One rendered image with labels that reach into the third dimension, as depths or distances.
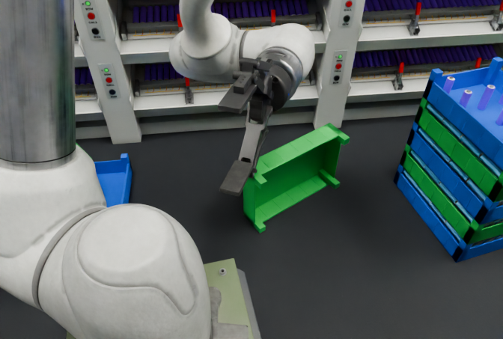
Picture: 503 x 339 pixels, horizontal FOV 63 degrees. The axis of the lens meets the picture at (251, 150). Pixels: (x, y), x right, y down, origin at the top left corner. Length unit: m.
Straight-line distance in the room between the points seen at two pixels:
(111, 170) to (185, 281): 0.90
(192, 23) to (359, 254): 0.73
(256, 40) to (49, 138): 0.41
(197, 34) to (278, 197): 0.62
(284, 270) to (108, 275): 0.69
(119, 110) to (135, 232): 0.92
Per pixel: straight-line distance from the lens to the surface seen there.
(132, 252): 0.47
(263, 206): 1.20
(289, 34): 0.79
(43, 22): 0.52
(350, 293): 1.08
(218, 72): 0.81
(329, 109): 1.43
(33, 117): 0.54
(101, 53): 1.27
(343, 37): 1.29
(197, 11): 0.72
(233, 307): 0.72
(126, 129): 1.42
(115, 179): 1.34
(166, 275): 0.47
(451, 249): 1.21
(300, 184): 1.26
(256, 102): 0.63
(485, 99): 1.13
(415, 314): 1.10
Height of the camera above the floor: 0.93
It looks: 43 degrees down
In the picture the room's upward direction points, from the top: straight up
